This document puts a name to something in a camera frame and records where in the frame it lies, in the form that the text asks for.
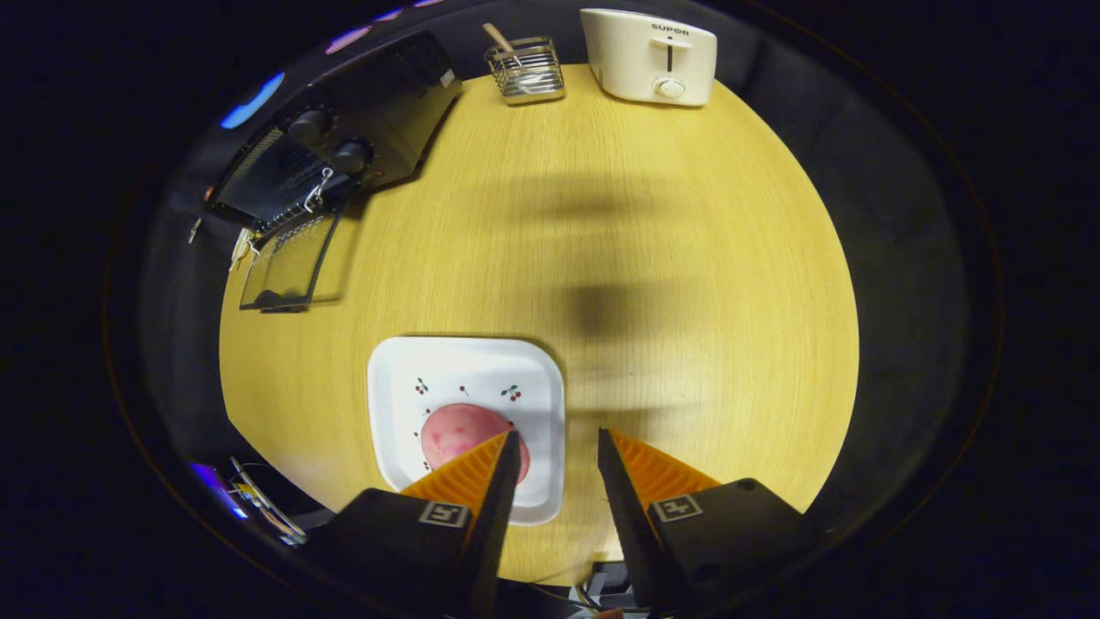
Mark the silver metal clip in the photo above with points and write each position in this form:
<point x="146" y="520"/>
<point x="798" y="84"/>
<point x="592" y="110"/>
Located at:
<point x="195" y="229"/>

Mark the wooden spoon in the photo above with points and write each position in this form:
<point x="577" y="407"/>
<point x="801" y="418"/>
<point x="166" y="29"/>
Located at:
<point x="498" y="38"/>

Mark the black toaster oven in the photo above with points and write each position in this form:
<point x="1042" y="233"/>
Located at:
<point x="387" y="103"/>

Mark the pink round meat slice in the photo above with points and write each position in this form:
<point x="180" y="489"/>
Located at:
<point x="455" y="434"/>

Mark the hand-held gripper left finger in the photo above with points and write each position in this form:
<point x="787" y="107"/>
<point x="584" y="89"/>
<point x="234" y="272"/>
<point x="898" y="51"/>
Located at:
<point x="497" y="516"/>

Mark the white bread toaster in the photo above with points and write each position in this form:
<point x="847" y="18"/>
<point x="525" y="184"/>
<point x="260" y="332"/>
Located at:
<point x="636" y="60"/>

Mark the white square plate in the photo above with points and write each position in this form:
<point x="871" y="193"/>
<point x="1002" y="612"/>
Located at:
<point x="481" y="370"/>

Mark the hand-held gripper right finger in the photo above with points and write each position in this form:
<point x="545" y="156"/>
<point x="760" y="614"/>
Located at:
<point x="627" y="516"/>

